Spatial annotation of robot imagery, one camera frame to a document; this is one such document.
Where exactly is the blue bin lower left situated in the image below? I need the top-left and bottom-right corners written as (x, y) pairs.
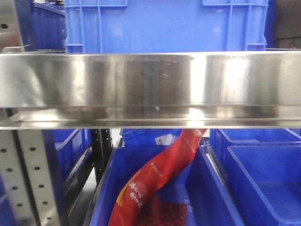
top-left (52, 129), bottom-right (92, 181)

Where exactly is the blue bin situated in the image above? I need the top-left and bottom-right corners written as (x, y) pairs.
top-left (209, 129), bottom-right (301, 226)
top-left (52, 129), bottom-right (92, 181)
top-left (90, 146), bottom-right (244, 226)

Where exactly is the blue bin lower centre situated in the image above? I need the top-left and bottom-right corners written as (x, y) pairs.
top-left (90, 146), bottom-right (244, 226)

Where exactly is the blue bin lower right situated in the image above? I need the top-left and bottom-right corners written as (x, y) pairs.
top-left (209, 129), bottom-right (301, 226)

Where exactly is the red snack package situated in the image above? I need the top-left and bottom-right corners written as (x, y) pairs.
top-left (108, 129), bottom-right (207, 226)

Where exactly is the large blue crate on shelf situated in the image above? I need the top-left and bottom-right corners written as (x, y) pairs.
top-left (64, 0), bottom-right (268, 53)

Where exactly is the perforated grey rack upright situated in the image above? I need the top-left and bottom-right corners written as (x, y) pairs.
top-left (0, 130), bottom-right (69, 226)

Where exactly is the dark blue crate upper left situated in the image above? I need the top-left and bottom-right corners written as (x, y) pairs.
top-left (13, 0), bottom-right (66, 52)

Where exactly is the stainless steel shelf rail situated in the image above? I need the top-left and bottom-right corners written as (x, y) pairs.
top-left (0, 51), bottom-right (301, 129)

